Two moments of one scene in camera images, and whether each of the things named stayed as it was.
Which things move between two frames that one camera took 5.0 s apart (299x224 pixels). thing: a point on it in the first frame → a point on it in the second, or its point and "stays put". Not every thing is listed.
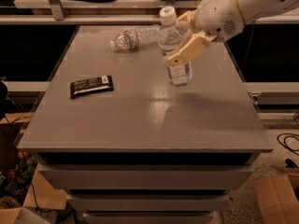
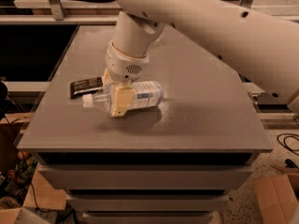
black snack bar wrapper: [90, 86] stays put
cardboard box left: [40, 195] stays put
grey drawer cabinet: [145, 152] stays put
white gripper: [218, 13] → [124, 66]
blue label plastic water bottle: [177, 75] → [148, 94]
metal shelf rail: [56, 15] stays put
